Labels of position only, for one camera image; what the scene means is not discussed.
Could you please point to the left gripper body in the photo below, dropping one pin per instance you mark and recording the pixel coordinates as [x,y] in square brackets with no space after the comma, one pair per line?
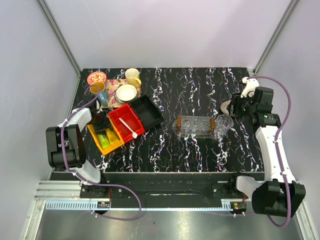
[101,122]

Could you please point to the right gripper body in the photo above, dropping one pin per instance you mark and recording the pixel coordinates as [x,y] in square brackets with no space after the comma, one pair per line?
[244,105]

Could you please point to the yellow toothpaste tube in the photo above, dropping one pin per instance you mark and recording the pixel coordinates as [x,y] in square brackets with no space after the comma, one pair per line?
[112,136]

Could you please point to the clear plastic cup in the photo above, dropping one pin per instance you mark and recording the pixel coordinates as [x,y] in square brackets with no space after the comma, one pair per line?
[223,124]

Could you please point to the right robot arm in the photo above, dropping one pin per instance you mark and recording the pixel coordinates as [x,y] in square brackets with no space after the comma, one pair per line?
[279,194]

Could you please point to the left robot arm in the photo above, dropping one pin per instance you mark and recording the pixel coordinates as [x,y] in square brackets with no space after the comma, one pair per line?
[66,148]

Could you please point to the green toothpaste tube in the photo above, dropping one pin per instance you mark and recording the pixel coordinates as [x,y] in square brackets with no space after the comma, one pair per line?
[104,141]

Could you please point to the red plastic bin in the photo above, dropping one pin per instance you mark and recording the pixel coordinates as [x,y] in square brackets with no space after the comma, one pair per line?
[126,122]

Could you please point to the yellow plastic bin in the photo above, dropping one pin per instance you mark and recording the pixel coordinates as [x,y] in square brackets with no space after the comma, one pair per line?
[111,148]

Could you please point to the speckled round coaster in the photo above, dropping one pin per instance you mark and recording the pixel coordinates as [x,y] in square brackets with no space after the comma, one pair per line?
[226,107]

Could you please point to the blue mug orange inside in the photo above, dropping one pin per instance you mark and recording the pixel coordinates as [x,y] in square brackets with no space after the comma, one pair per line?
[99,89]

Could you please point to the orange patterned bowl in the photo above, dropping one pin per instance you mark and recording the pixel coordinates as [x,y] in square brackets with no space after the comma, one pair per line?
[96,77]

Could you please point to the black plastic bin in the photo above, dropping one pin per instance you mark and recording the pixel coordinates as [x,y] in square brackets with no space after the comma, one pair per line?
[147,112]

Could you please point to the yellow mug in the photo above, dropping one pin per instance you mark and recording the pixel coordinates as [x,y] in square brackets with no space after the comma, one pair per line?
[132,76]

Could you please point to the clear acrylic rack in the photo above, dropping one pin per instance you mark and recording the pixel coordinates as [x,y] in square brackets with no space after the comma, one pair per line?
[194,127]

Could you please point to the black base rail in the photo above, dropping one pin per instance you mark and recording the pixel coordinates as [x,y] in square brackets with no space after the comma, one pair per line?
[157,191]

